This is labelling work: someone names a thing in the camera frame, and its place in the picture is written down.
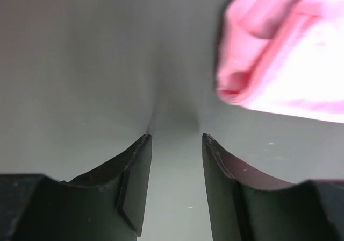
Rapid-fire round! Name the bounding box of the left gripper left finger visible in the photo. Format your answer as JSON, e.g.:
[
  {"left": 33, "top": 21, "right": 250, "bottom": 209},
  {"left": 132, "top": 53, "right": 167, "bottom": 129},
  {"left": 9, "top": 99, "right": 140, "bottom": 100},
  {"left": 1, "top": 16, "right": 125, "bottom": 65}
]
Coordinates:
[{"left": 1, "top": 134, "right": 152, "bottom": 241}]

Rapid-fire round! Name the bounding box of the pink t shirt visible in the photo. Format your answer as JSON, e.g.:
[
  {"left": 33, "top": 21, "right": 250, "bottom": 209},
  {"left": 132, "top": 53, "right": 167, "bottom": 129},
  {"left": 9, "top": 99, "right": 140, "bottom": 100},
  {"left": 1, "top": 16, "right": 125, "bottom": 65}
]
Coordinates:
[{"left": 216, "top": 0, "right": 343, "bottom": 123}]

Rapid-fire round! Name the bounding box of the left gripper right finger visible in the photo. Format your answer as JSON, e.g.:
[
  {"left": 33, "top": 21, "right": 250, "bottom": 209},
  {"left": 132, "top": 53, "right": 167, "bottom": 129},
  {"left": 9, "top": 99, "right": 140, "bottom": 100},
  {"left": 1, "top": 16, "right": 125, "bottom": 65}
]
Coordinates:
[{"left": 202, "top": 134, "right": 343, "bottom": 241}]

